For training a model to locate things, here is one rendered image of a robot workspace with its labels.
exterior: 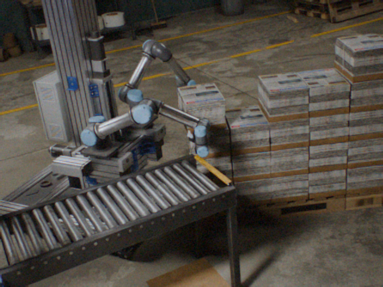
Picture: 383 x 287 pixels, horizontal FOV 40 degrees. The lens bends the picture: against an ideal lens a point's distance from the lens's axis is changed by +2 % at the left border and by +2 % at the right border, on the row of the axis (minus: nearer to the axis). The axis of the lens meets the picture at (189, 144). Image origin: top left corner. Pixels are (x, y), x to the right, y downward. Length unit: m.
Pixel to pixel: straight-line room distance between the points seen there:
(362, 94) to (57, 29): 2.16
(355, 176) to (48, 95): 2.38
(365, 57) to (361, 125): 0.52
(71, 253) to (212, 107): 1.48
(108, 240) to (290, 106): 1.68
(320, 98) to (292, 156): 0.48
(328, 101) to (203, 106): 0.90
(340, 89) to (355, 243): 1.10
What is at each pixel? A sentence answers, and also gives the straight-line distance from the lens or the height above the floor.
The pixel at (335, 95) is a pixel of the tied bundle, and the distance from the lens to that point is 3.88.
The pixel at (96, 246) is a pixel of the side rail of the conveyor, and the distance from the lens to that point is 2.85.
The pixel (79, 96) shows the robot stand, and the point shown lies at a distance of 3.83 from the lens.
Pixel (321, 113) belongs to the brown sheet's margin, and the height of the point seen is 0.86.
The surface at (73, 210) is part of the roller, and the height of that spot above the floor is 0.80.
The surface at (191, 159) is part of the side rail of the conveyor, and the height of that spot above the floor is 0.79.
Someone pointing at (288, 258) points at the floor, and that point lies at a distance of 3.84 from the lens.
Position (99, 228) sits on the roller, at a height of 0.80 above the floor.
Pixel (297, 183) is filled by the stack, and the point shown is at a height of 0.30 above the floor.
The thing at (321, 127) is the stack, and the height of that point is 0.74.
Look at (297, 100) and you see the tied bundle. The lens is 3.80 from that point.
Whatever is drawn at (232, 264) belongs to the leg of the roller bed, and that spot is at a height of 0.26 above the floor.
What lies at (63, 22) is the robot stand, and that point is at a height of 1.66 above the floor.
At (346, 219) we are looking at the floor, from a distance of 4.26.
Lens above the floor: 2.41
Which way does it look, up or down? 26 degrees down
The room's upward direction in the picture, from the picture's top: 6 degrees counter-clockwise
